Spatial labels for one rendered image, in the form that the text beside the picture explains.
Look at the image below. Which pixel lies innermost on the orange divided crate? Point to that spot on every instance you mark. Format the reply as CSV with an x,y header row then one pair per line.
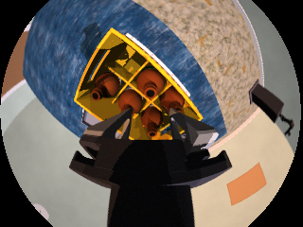
x,y
123,59

